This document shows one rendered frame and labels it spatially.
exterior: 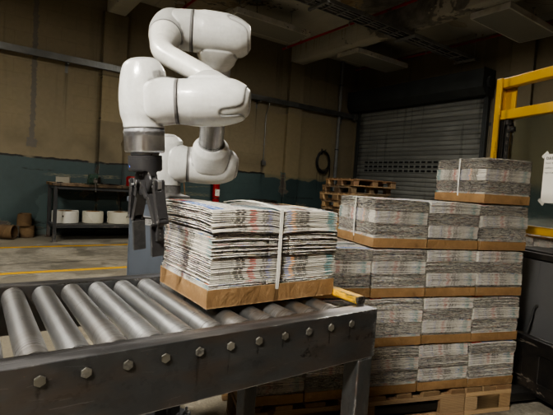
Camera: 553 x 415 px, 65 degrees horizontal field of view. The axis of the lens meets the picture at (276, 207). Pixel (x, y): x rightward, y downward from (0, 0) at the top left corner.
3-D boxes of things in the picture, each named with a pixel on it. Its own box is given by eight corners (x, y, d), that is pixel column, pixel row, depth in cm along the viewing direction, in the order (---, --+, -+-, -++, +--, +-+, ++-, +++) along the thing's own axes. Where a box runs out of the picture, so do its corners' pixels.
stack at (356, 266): (220, 398, 219) (230, 234, 215) (418, 380, 254) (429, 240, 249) (235, 442, 182) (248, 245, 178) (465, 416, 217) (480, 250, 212)
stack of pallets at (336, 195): (357, 239, 966) (361, 180, 959) (392, 245, 893) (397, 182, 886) (314, 240, 881) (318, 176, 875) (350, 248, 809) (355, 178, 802)
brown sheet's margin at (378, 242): (336, 235, 231) (336, 228, 231) (383, 237, 240) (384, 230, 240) (372, 247, 195) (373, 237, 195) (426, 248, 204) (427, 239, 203)
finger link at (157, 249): (162, 224, 99) (163, 225, 98) (163, 254, 99) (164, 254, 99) (150, 226, 97) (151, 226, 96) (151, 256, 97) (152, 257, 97)
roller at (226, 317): (162, 272, 128) (154, 288, 127) (244, 319, 90) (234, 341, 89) (176, 279, 131) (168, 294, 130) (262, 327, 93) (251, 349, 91)
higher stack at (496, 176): (417, 381, 253) (435, 159, 247) (459, 377, 262) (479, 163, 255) (463, 416, 217) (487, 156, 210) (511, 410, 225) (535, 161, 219)
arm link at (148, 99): (113, 126, 92) (177, 127, 94) (110, 51, 91) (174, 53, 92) (125, 129, 103) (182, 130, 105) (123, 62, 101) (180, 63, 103)
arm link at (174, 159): (146, 183, 195) (148, 134, 194) (187, 186, 198) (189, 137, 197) (140, 184, 179) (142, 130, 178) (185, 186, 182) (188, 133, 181)
